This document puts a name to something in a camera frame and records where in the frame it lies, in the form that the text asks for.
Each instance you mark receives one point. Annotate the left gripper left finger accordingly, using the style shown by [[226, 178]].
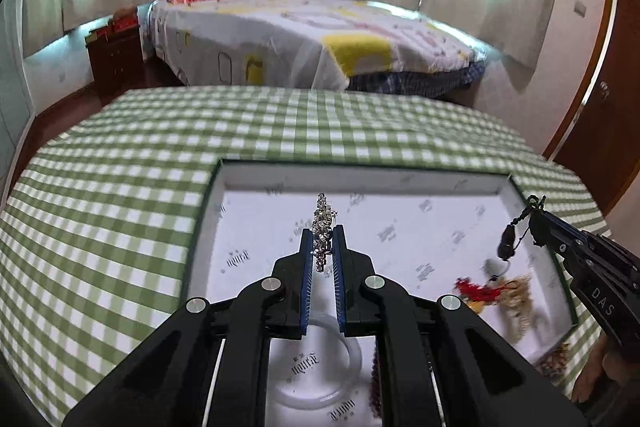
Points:
[[207, 364]]

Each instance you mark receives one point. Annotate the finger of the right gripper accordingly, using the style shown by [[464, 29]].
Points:
[[555, 232], [532, 225]]

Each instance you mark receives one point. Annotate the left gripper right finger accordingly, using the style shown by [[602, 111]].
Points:
[[439, 363]]

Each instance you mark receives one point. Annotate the red tassel gold charm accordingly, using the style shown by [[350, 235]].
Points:
[[477, 297]]

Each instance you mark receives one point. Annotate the white jade bangle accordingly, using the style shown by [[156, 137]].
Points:
[[314, 372]]

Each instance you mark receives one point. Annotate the green jewelry tray box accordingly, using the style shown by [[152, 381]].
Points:
[[423, 229]]

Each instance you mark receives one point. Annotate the person's right hand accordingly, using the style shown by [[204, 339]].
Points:
[[604, 359]]

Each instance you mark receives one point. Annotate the brown wooden door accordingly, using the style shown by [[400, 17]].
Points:
[[598, 138]]

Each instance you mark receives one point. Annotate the green checkered tablecloth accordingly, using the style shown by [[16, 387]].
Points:
[[95, 234]]

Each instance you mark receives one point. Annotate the frosted glass wardrobe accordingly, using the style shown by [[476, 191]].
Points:
[[16, 105]]

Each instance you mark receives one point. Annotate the dark wooden nightstand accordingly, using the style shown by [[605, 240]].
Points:
[[115, 58]]

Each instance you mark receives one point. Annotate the bed with patterned sheet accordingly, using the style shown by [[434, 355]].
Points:
[[338, 45]]

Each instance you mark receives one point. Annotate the red boxes on nightstand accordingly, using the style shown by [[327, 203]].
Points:
[[123, 19]]

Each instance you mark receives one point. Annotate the wall light switch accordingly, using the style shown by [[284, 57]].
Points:
[[580, 9]]

